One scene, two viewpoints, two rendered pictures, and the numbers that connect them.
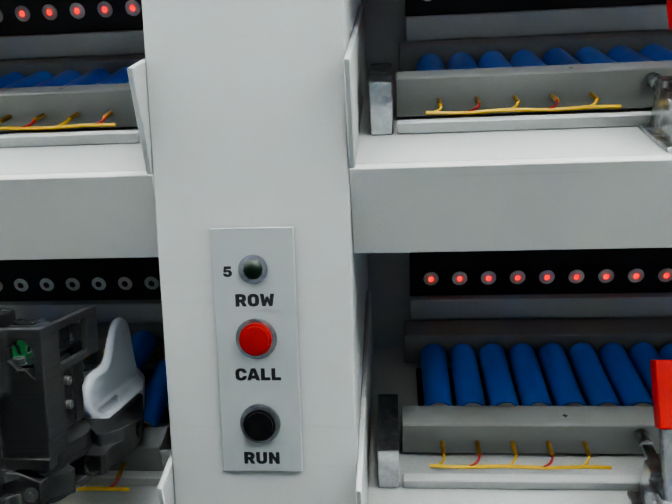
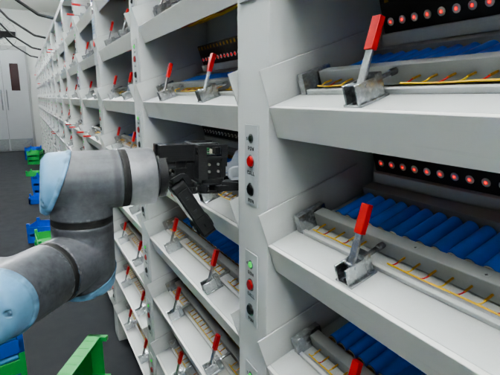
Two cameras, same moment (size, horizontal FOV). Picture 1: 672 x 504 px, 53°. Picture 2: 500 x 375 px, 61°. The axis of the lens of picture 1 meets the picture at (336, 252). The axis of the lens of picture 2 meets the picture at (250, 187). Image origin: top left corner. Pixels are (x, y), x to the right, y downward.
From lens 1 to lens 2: 0.48 m
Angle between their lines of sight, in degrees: 56
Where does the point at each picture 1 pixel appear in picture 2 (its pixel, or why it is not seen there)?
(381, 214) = (278, 124)
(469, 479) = (318, 237)
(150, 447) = not seen: hidden behind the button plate
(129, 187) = (235, 109)
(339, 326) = (265, 161)
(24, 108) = not seen: hidden behind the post
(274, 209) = (255, 119)
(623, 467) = (375, 257)
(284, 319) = (255, 156)
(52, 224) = (227, 119)
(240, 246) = (248, 130)
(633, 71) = (388, 66)
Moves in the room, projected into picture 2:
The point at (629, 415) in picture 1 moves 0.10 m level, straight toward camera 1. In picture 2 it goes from (385, 235) to (303, 239)
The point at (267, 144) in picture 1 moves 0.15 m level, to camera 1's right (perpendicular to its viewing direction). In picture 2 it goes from (255, 97) to (327, 97)
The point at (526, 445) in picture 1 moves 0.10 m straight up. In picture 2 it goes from (349, 235) to (353, 161)
